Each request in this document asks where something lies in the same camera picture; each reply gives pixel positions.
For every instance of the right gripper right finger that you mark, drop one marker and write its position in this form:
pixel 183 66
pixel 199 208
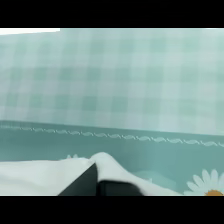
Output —
pixel 116 189

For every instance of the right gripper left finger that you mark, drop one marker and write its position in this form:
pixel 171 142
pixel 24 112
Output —
pixel 87 183

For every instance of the white shirt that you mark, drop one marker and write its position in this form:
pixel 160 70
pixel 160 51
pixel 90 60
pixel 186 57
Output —
pixel 33 176

